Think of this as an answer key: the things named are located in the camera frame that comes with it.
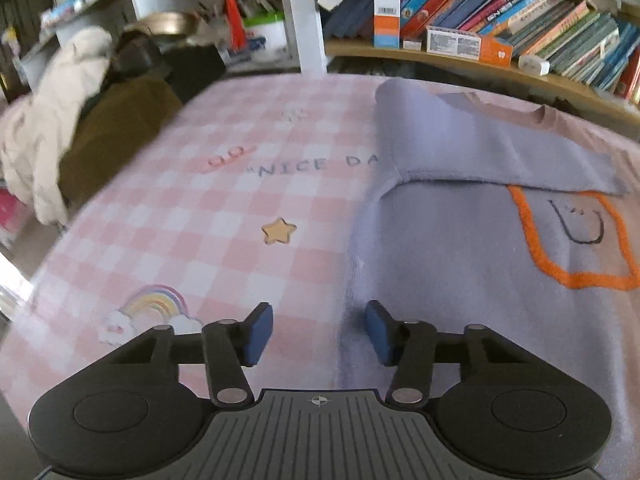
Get flat orange and white box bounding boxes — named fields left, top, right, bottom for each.
left=425, top=25, right=514, bottom=67

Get tall orange and white box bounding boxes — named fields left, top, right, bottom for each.
left=372, top=0, right=404, bottom=50

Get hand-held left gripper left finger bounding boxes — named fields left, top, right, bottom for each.
left=107, top=302, right=274, bottom=407

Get red bottle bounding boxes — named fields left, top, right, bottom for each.
left=219, top=0, right=249, bottom=55

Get brown leather shoe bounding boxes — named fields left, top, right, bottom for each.
left=111, top=29, right=163, bottom=75

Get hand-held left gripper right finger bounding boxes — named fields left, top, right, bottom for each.
left=365, top=300, right=531, bottom=406

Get white jacket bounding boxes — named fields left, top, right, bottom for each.
left=0, top=26, right=114, bottom=227

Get white power adapter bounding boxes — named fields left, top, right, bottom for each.
left=517, top=54, right=551, bottom=76

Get pink checked printed table mat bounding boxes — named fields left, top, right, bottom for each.
left=0, top=72, right=640, bottom=426

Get white and wooden bookshelf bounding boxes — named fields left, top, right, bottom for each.
left=10, top=0, right=640, bottom=133

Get row of colourful books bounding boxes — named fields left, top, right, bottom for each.
left=317, top=0, right=640, bottom=106

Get white jar with green lid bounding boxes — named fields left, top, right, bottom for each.
left=243, top=11, right=289, bottom=57

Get black bag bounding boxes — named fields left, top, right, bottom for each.
left=162, top=44, right=227, bottom=93

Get purple and brown sweater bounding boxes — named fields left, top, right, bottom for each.
left=336, top=77, right=640, bottom=480

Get golden metal bowl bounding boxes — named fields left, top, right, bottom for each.
left=124, top=10, right=199, bottom=37

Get pens in holder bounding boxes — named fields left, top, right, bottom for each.
left=192, top=0, right=287, bottom=26

